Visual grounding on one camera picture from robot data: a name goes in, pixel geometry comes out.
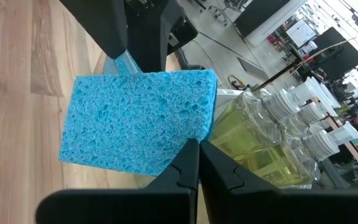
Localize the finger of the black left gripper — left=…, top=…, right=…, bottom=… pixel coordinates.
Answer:
left=123, top=0, right=200, bottom=75
left=58, top=0, right=129, bottom=60

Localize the black room divider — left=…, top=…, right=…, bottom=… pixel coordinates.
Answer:
left=232, top=0, right=291, bottom=39

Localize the black aluminium table frame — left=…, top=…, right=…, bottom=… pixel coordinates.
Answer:
left=174, top=46, right=207, bottom=72

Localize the blue cellulose sponge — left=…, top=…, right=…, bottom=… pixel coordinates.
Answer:
left=57, top=68, right=219, bottom=178

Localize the clear plastic bin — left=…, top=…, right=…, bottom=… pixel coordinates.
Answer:
left=132, top=87, right=352, bottom=191

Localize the white paper board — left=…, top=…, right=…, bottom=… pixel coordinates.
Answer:
left=285, top=18, right=319, bottom=48

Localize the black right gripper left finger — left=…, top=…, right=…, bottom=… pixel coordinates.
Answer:
left=35, top=138, right=200, bottom=224

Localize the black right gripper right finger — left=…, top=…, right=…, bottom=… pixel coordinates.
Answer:
left=199, top=139, right=358, bottom=224

